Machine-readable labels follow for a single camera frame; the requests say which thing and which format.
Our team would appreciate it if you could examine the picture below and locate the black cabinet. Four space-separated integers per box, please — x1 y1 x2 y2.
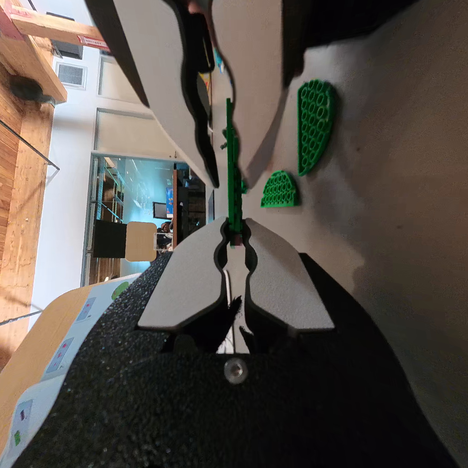
93 220 127 259

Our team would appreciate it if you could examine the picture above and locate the wall air vent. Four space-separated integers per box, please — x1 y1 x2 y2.
55 61 88 90

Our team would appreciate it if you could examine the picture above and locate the tan chair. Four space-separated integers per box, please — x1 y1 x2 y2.
125 221 158 262

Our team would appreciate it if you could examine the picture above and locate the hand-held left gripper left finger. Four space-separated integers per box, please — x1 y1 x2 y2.
137 216 230 333

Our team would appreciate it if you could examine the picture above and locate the green half-round lego plate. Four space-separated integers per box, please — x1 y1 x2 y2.
260 170 301 209
296 78 338 177

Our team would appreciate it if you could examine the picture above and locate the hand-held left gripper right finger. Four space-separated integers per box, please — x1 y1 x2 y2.
243 217 336 336

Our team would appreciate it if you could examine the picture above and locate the green lego assembly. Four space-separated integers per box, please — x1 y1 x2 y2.
221 98 249 250

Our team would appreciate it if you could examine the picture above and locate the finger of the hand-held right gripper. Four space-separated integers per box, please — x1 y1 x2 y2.
211 0 289 180
113 0 221 189

